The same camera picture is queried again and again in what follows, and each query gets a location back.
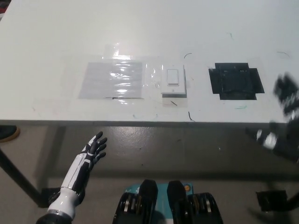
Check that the red black object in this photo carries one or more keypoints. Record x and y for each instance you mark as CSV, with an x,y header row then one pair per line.
x,y
3,5

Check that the black slanted table leg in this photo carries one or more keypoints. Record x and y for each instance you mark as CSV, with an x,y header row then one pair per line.
x,y
21,177

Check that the white wall light switch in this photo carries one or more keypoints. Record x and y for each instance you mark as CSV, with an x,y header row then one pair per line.
x,y
174,81

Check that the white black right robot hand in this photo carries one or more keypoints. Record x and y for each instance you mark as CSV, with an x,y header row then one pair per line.
x,y
289,93

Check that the black tape patch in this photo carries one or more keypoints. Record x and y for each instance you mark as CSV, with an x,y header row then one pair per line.
x,y
236,80

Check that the black table foot plate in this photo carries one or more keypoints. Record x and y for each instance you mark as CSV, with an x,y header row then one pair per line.
x,y
272,200

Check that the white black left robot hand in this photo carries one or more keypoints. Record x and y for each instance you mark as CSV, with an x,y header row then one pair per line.
x,y
77,170

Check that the brown round object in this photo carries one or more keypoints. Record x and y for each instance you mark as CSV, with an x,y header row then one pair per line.
x,y
10,134

